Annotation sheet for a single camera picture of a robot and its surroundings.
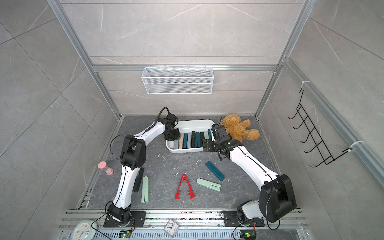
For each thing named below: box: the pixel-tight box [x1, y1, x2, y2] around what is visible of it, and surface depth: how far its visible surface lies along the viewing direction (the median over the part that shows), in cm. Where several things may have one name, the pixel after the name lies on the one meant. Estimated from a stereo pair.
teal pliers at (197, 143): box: [195, 132, 201, 148], surface depth 103 cm
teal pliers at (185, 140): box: [183, 133, 189, 149], surface depth 103 cm
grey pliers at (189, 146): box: [187, 132, 192, 149], surface depth 103 cm
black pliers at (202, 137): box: [200, 131, 205, 148], surface depth 105 cm
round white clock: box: [70, 219, 97, 240], surface depth 70 cm
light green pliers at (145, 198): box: [141, 176, 149, 204], surface depth 83 cm
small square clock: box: [163, 219, 180, 237], surface depth 71 cm
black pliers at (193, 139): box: [191, 131, 196, 148], surface depth 103 cm
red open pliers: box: [174, 174, 196, 200], surface depth 84 cm
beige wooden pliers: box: [179, 133, 184, 149], surface depth 102 cm
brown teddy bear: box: [221, 114, 261, 143], surface depth 103 cm
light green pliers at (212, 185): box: [196, 178, 222, 192], surface depth 84 cm
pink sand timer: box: [98, 161, 114, 176], surface depth 90 cm
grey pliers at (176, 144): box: [173, 139, 179, 149], surface depth 102 cm
